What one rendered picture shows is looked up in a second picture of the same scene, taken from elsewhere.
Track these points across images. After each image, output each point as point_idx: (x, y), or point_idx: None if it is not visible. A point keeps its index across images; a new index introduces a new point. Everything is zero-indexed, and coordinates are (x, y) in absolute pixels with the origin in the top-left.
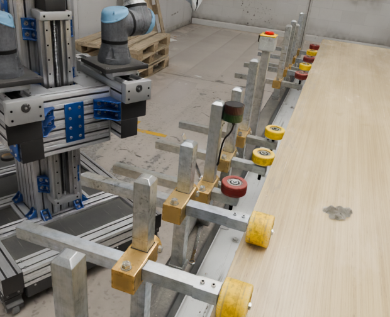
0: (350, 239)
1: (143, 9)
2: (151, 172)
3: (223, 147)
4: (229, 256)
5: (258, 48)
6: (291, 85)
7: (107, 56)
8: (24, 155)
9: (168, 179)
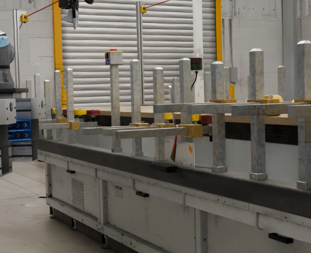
0: None
1: None
2: (148, 129)
3: None
4: None
5: (110, 62)
6: (87, 123)
7: (1, 80)
8: (2, 164)
9: (165, 128)
